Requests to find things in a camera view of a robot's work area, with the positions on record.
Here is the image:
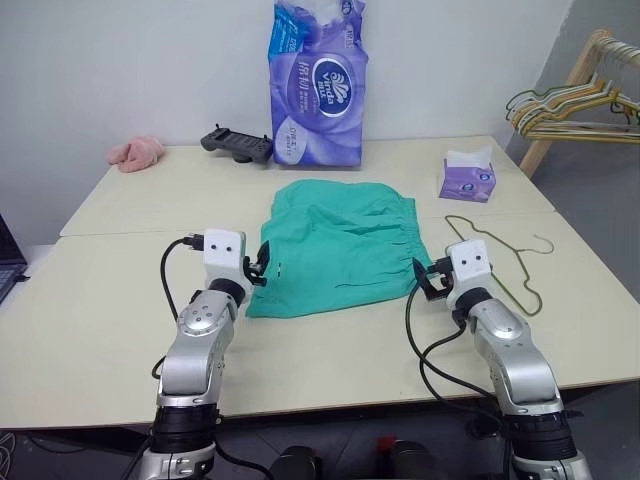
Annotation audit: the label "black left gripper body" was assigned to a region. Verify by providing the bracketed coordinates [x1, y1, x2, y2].
[242, 253, 266, 288]

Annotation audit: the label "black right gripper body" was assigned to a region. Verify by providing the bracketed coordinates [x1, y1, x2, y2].
[424, 258, 454, 302]

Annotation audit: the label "green shorts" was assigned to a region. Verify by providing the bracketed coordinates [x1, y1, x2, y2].
[244, 179, 434, 320]

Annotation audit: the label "olive wire clothes hanger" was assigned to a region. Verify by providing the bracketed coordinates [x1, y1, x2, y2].
[443, 213, 557, 317]

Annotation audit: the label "small purple tissue pack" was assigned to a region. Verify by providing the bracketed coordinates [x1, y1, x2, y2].
[437, 144, 499, 205]

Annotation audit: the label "black handheld controller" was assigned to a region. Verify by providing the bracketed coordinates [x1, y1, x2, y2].
[200, 122, 274, 165]

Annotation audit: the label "large purple tissue pack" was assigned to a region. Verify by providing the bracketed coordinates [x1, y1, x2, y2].
[264, 0, 372, 170]

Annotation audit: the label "pink fluffy cloth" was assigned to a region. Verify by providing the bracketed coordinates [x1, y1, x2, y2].
[107, 135, 166, 174]

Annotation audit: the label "dark rounded shape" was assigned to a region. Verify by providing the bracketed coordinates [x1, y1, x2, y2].
[268, 443, 322, 480]
[383, 439, 437, 480]

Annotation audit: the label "dark laptop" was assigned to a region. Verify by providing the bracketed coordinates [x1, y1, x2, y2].
[0, 212, 29, 304]

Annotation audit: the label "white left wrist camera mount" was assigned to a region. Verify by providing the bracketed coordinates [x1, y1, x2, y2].
[203, 228, 248, 280]

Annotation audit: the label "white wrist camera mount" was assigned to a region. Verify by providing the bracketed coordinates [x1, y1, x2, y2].
[444, 238, 495, 302]
[203, 228, 248, 280]

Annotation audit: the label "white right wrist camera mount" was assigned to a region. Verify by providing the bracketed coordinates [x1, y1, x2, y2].
[444, 238, 495, 302]

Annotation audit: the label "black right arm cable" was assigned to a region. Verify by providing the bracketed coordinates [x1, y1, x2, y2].
[405, 285, 507, 427]

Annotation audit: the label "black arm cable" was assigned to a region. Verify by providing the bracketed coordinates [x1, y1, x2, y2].
[405, 285, 507, 427]
[149, 232, 207, 382]

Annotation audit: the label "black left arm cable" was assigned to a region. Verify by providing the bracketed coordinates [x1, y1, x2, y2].
[149, 232, 207, 382]

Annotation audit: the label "yellow wire hanger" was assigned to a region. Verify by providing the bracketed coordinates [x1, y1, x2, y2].
[518, 78, 640, 142]

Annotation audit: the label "white cable bundle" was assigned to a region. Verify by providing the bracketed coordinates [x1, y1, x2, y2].
[0, 431, 19, 467]

